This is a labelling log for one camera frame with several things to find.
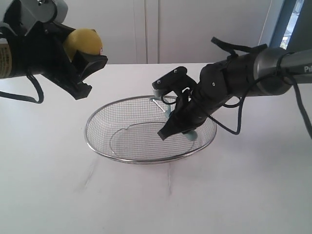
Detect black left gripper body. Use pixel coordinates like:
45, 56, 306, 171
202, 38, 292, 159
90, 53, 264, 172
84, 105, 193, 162
4, 9, 76, 86

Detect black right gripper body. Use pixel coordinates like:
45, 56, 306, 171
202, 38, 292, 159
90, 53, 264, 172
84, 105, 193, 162
172, 81, 232, 133

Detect teal handled peeler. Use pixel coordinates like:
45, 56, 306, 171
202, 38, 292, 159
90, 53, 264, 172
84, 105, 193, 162
150, 90, 198, 141

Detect yellow lemon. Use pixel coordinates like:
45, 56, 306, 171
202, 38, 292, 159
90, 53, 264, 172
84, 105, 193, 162
63, 28, 103, 61

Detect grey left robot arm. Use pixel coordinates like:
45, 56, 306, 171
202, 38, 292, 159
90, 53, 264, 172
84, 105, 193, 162
0, 1, 108, 104

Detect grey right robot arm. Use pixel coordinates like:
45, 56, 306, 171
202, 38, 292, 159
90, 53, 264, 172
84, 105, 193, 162
152, 47, 312, 139

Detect white cabinet doors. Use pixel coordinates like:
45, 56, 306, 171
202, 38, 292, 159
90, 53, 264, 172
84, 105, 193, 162
65, 0, 283, 64

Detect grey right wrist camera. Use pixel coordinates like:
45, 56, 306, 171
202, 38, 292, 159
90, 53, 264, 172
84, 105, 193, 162
152, 66, 197, 98

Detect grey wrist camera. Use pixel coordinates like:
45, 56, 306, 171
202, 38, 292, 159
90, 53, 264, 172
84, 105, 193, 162
152, 66, 197, 98
0, 0, 68, 37

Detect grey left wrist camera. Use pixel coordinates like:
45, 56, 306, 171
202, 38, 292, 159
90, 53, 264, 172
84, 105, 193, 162
0, 0, 68, 37

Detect oval wire mesh basket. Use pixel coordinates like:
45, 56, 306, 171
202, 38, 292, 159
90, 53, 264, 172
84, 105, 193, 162
84, 95, 217, 164

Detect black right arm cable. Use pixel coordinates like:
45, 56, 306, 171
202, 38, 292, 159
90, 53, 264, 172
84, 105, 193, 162
180, 36, 312, 139

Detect dark window frame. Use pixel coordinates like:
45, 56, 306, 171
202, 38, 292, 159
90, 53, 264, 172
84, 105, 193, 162
269, 0, 312, 52

